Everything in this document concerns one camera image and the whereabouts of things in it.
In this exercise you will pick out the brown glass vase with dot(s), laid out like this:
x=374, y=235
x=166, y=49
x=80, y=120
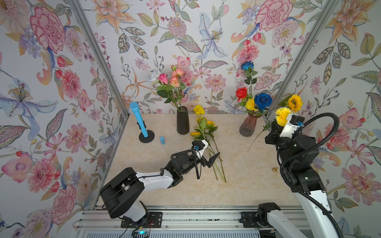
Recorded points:
x=248, y=126

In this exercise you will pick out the large yellow sunflower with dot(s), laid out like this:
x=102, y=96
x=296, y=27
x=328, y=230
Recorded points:
x=211, y=129

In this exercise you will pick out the small yellow flower left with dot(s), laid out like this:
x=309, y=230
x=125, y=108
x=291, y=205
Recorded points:
x=251, y=105

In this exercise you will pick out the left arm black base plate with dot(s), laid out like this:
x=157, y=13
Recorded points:
x=143, y=220

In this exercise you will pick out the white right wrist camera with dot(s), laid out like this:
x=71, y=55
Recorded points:
x=293, y=123

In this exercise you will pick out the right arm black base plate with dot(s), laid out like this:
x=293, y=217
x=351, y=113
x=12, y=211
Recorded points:
x=252, y=220

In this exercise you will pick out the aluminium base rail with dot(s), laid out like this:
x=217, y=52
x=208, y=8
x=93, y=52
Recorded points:
x=175, y=222

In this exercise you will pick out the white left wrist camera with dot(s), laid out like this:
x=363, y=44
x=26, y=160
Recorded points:
x=200, y=146

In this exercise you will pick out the small tall blue rose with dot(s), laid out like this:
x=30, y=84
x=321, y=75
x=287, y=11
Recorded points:
x=247, y=66

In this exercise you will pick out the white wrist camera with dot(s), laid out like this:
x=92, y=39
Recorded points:
x=293, y=123
x=200, y=146

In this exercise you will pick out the small yellow sunflower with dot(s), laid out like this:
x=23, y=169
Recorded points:
x=195, y=134

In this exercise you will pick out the orange yellow sunflower vase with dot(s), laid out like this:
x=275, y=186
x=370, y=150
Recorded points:
x=292, y=103

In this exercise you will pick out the blue toy microphone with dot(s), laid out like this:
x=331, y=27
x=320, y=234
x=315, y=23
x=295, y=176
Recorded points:
x=136, y=110

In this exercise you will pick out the yellow carnation vase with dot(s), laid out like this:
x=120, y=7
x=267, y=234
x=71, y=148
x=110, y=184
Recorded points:
x=281, y=115

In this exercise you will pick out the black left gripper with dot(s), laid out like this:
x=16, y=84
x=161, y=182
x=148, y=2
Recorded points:
x=205, y=157

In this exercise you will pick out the pink rose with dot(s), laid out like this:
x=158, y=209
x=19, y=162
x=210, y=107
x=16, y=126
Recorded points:
x=163, y=79

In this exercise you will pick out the large blue rose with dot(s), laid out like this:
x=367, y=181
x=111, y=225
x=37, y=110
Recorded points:
x=263, y=100

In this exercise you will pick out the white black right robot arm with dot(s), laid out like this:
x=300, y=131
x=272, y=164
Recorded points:
x=307, y=186

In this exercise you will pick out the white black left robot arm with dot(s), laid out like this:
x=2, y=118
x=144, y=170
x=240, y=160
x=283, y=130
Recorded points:
x=120, y=195

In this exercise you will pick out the black microphone stand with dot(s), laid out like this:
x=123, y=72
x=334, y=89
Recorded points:
x=146, y=136

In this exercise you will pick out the peach pink flowers cluster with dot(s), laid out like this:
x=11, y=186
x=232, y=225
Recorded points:
x=176, y=78

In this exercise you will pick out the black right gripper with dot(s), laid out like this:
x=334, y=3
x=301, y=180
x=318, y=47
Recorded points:
x=274, y=131

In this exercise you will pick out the red rose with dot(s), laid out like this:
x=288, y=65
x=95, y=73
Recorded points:
x=241, y=93

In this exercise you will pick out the black cylindrical vase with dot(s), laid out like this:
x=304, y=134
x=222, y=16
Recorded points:
x=183, y=124

